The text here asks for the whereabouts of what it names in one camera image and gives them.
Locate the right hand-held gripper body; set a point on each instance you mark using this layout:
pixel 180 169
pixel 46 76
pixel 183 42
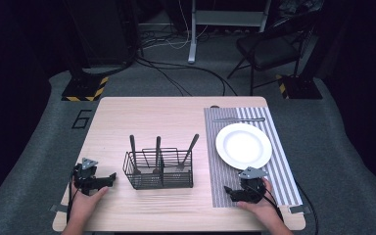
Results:
pixel 253 187

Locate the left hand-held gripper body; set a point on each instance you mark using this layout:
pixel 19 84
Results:
pixel 84 178

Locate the person's right hand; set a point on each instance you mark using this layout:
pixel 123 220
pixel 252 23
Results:
pixel 264 209

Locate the person's left hand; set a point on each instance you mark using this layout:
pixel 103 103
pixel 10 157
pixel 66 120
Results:
pixel 84 204

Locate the grey striped placemat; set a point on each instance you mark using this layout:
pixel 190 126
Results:
pixel 222 182

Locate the grey tape strip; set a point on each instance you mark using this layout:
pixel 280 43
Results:
pixel 58 208
pixel 299 210

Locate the white plate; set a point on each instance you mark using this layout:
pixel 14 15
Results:
pixel 243 146

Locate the silver table knife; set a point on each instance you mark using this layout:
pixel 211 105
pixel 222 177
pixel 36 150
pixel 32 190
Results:
pixel 238 119

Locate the small brown table clip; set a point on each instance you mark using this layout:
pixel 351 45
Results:
pixel 214 106

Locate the black yellow-striped stand base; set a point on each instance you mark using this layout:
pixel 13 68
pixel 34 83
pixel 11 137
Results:
pixel 302 88
pixel 83 89

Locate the black folding chair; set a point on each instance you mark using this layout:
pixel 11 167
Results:
pixel 271 52

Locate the dark cabinet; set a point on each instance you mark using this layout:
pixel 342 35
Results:
pixel 107 29

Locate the white metal stand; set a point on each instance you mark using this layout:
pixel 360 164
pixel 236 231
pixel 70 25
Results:
pixel 193 39

